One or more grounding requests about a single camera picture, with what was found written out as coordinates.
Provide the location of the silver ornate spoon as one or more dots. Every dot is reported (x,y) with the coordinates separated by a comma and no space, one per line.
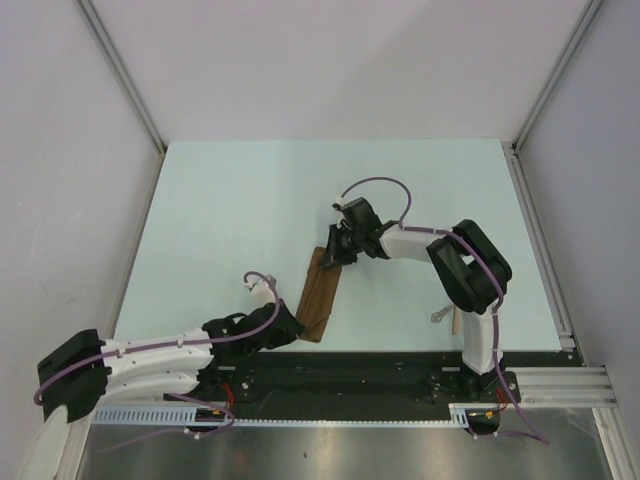
(439,315)

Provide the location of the brown cloth napkin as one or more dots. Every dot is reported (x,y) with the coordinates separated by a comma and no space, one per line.
(317,298)

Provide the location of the aluminium side rail profile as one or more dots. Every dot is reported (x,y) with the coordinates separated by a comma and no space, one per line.
(569,388)

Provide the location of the silver fork wooden handle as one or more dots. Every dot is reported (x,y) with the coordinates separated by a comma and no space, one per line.
(456,321)

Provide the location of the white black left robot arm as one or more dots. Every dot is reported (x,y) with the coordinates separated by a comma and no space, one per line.
(87,371)

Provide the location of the right aluminium frame post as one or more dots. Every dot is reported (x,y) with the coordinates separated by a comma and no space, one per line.
(568,53)

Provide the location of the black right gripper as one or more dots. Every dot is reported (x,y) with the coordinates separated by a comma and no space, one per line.
(334,255)

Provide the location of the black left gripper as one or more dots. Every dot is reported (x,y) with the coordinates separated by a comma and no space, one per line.
(290,330)

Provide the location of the aluminium frame post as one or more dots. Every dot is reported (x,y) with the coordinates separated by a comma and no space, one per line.
(117,65)
(568,53)

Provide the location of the white slotted cable duct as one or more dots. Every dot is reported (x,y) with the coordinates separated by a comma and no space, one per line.
(197,416)

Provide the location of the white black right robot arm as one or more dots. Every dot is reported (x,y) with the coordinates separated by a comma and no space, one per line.
(473,273)

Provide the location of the left aluminium frame post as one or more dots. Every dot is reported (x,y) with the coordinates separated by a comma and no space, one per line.
(117,65)

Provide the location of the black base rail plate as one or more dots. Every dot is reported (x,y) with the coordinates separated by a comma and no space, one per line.
(367,386)

